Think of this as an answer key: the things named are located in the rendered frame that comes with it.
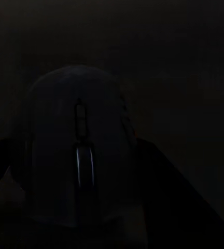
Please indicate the desk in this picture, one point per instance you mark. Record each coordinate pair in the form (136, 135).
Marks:
(167, 57)

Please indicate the mouse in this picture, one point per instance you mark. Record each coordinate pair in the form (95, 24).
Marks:
(73, 149)

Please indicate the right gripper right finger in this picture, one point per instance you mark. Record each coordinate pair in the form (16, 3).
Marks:
(176, 216)

